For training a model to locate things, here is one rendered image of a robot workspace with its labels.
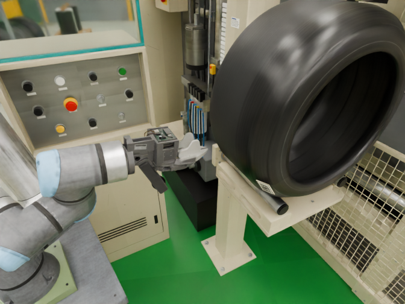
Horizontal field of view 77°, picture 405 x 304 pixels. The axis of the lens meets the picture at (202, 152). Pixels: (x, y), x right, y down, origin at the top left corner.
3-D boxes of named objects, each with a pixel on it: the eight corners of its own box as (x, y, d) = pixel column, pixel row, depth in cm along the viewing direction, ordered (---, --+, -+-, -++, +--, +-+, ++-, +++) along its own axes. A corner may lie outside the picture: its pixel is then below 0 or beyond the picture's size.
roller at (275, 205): (220, 154, 106) (228, 146, 106) (225, 159, 109) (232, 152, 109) (276, 213, 81) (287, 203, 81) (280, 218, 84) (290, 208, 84)
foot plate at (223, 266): (200, 242, 176) (200, 240, 175) (233, 227, 186) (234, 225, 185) (220, 276, 157) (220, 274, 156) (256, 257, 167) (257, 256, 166)
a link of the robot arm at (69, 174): (40, 170, 56) (28, 142, 49) (100, 160, 62) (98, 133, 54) (44, 208, 52) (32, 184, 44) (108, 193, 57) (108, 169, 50)
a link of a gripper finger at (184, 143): (209, 133, 65) (175, 138, 61) (206, 152, 68) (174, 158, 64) (203, 127, 67) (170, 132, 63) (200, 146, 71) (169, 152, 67)
